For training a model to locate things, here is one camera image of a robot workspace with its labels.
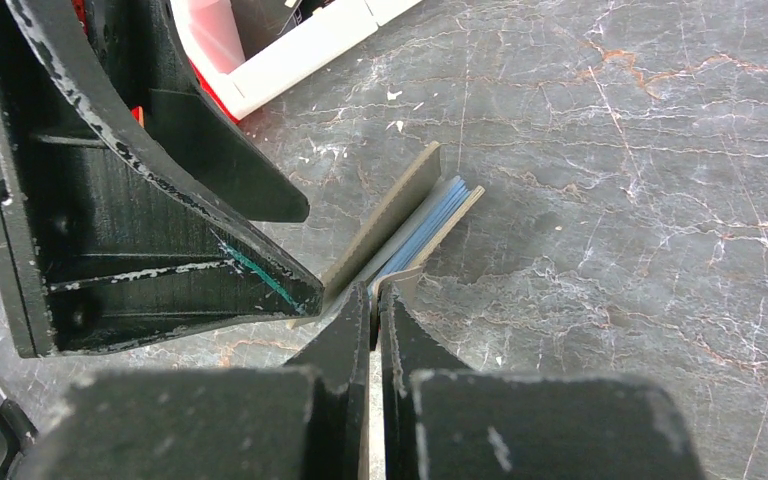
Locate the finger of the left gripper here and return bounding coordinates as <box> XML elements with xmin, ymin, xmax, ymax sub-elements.
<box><xmin>0</xmin><ymin>1</ymin><xmax>324</xmax><ymax>358</ymax></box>
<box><xmin>82</xmin><ymin>0</ymin><xmax>310</xmax><ymax>223</ymax></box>

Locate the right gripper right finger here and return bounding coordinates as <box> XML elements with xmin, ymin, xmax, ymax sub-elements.
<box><xmin>378</xmin><ymin>285</ymin><xmax>705</xmax><ymax>479</ymax></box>

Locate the white plastic bin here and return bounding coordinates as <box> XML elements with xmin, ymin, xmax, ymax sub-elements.
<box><xmin>171</xmin><ymin>1</ymin><xmax>417</xmax><ymax>121</ymax></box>

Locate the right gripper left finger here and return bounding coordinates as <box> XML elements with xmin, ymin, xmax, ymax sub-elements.
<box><xmin>16</xmin><ymin>284</ymin><xmax>370</xmax><ymax>479</ymax></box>

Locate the red plastic bin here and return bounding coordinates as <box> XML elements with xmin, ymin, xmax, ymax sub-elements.
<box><xmin>72</xmin><ymin>1</ymin><xmax>240</xmax><ymax>124</ymax></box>

